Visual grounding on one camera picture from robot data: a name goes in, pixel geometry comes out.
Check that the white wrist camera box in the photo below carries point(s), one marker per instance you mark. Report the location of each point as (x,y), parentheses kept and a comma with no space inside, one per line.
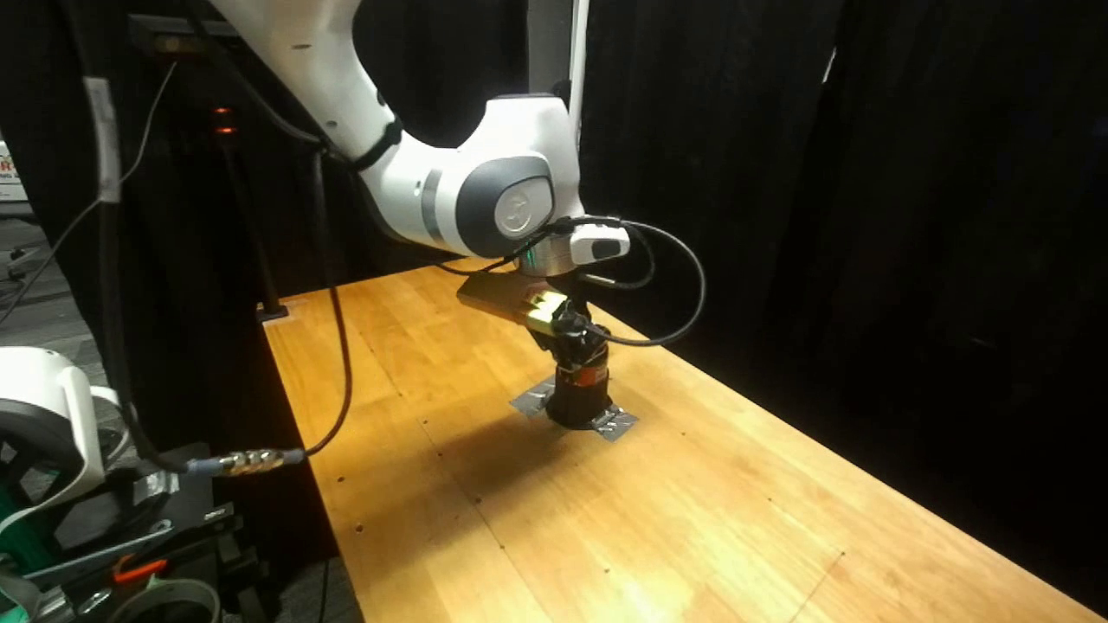
(601,245)

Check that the black camera stand pole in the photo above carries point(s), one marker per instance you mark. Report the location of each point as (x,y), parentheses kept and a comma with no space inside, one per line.
(226,135)

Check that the dark bottle with red label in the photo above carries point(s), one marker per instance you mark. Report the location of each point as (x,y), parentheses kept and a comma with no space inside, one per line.
(580,378)

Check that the grey tape patch under bottle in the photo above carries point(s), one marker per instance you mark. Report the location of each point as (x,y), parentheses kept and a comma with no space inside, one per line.
(610,423)

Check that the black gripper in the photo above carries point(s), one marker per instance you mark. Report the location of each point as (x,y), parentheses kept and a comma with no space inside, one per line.
(555,317)

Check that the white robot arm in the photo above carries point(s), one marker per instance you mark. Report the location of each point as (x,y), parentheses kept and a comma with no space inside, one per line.
(510,188)

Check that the white robot base at left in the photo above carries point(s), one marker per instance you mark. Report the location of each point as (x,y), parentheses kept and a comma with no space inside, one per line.
(50,406)

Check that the white vertical pole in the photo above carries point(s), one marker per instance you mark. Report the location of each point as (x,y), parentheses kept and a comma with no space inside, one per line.
(555,46)

